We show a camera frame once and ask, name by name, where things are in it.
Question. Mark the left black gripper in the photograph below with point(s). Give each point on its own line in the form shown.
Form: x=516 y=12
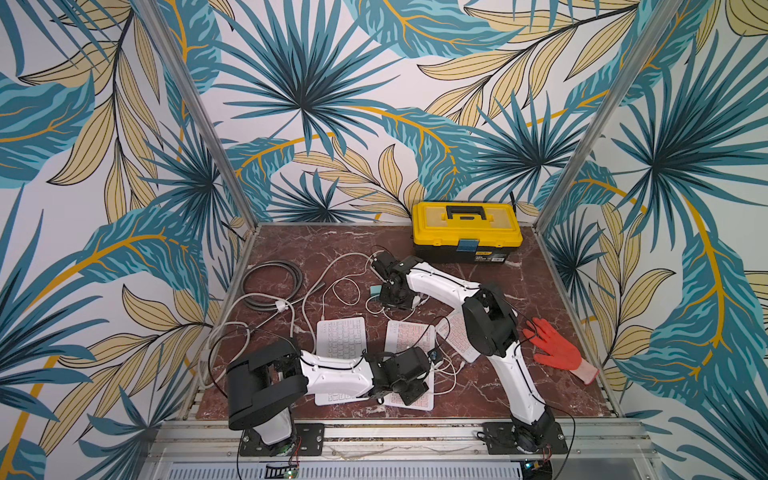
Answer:
x=419 y=388

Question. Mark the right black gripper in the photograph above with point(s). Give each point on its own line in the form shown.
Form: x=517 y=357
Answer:
x=390 y=288

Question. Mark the pink keyboard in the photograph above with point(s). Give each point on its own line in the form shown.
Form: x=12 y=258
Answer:
x=452 y=329
x=399 y=336

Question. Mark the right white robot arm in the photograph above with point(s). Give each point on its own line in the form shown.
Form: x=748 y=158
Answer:
x=490 y=325

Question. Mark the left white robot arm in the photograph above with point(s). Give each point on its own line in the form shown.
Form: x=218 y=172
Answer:
x=263 y=385

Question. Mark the yellow black toolbox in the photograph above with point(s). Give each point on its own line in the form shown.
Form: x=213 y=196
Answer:
x=465 y=232

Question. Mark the red work glove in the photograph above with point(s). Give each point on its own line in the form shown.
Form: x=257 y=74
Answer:
x=558 y=352

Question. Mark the white wireless keyboard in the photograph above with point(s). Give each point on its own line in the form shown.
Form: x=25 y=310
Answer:
x=343 y=339

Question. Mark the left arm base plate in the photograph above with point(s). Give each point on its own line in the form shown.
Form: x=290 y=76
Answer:
x=307 y=440

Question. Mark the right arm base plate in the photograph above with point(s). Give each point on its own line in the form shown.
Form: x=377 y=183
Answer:
x=504 y=438

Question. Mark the aluminium front rail frame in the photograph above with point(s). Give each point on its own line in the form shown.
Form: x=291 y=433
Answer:
x=598 y=448

